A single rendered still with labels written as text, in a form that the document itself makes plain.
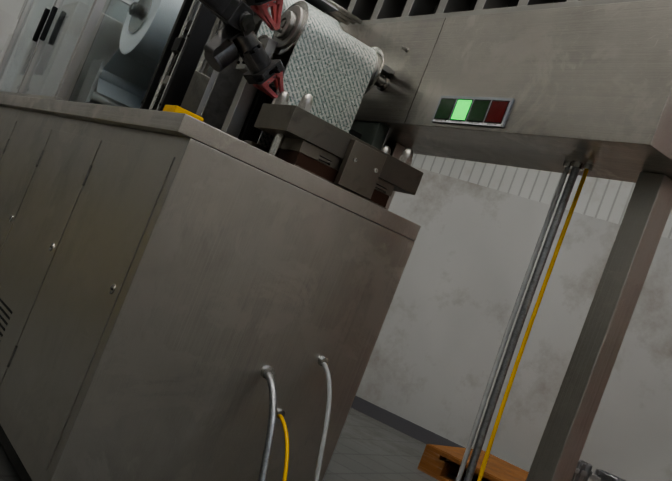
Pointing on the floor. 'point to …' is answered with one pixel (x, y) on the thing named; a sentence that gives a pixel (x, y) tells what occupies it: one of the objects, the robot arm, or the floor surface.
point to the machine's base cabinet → (174, 307)
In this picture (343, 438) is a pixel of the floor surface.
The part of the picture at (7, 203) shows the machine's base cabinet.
